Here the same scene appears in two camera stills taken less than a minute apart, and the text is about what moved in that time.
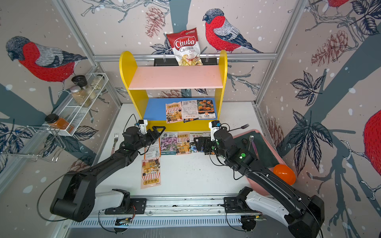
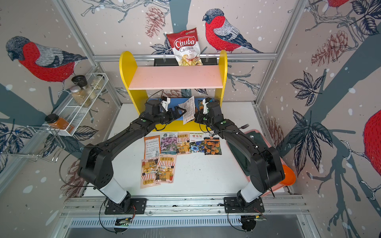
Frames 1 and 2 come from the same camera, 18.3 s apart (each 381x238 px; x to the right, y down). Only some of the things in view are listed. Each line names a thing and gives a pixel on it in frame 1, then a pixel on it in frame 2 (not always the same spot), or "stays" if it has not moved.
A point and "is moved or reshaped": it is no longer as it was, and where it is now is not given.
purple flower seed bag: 169,143 stays
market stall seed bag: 183,140 stays
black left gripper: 153,138 -> 176,113
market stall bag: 173,112 is moved or reshaped
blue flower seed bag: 193,148 stays
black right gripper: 201,141 -> 197,119
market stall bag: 150,173 stays
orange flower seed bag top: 208,146 stays
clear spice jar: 97,83 stays
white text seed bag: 190,109 is moved or reshaped
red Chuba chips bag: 185,46 stays
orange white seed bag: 153,151 stays
